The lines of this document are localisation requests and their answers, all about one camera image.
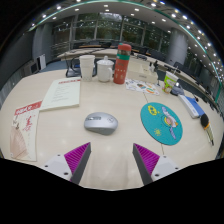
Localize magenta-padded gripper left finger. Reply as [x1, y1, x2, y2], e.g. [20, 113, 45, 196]
[43, 142, 92, 185]

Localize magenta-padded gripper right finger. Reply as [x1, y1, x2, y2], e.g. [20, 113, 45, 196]
[132, 143, 182, 186]

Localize silver computer mouse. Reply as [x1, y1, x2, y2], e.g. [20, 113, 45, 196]
[83, 111, 119, 136]

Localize round teal cartoon mouse pad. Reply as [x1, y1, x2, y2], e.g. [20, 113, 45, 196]
[139, 102, 184, 146]

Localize red and white brochure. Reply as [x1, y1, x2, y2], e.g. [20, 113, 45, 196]
[9, 100, 43, 163]

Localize black microphone yellow band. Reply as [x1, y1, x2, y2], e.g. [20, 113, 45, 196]
[200, 113, 215, 147]

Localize blue and white book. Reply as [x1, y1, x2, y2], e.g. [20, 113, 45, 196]
[177, 94, 206, 120]

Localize cream paper document red header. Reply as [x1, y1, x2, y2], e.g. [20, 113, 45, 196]
[39, 77, 82, 112]

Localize dark gooseneck conference microphone unit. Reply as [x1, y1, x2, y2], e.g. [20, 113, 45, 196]
[65, 58, 81, 78]
[171, 85, 185, 97]

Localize colourful sticker sheet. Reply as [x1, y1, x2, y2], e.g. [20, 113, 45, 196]
[124, 78, 161, 97]

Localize printed paper cup with straw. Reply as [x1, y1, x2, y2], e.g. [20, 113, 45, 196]
[162, 66, 180, 95]

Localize white desk organiser box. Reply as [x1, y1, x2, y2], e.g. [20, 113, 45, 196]
[128, 63, 159, 84]

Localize white lidded ceramic mug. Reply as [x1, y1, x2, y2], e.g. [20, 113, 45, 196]
[96, 55, 115, 83]

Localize white standing board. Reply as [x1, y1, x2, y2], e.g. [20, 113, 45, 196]
[39, 54, 47, 71]

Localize red thermos bottle green band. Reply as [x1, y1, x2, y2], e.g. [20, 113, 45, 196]
[113, 43, 133, 85]

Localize black office chairs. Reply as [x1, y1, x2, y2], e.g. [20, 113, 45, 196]
[71, 39, 168, 58]

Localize ceiling lights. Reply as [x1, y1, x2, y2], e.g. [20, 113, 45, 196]
[31, 0, 224, 73]

